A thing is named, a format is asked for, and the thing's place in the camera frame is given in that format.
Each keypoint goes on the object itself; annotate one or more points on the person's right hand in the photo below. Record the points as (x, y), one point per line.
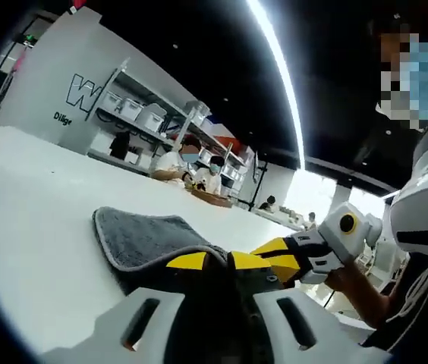
(345, 278)

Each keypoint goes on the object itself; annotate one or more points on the black bag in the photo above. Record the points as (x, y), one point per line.
(120, 146)

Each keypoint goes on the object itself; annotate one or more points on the wooden tray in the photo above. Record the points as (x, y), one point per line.
(212, 198)

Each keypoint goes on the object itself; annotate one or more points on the grey plush towel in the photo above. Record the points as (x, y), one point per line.
(142, 239)

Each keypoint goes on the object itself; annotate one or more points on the ceiling light strip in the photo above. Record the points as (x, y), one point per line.
(286, 83)

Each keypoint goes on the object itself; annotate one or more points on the white storage box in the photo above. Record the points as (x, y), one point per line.
(112, 100)
(151, 118)
(132, 108)
(197, 113)

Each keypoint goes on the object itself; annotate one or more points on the grey metal shelf rack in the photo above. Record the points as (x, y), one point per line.
(176, 110)

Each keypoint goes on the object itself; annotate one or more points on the black tripod stand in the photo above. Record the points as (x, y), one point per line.
(259, 182)

